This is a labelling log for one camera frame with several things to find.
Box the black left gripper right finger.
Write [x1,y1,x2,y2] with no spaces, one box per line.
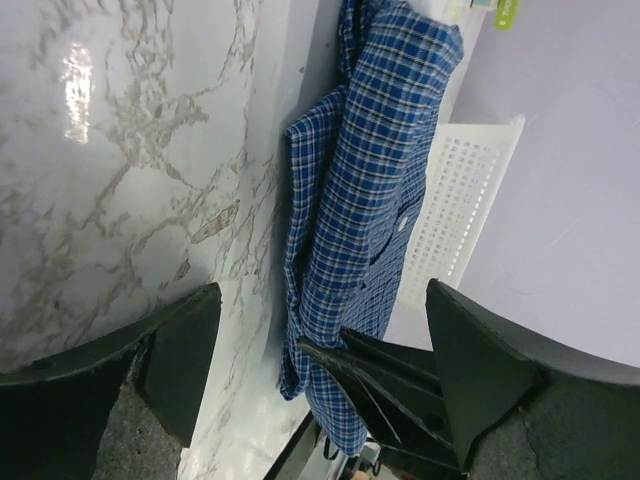
[426,279,639,479]

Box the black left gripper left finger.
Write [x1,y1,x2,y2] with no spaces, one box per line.
[1,283,222,479]

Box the green illustrated book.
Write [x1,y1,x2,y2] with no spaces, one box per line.
[468,0,523,31]

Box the white perforated plastic basket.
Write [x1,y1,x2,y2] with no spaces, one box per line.
[399,114,527,304]

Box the blue checked long sleeve shirt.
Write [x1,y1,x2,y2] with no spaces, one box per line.
[279,1,464,456]

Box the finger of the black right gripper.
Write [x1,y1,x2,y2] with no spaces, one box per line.
[299,329,460,475]

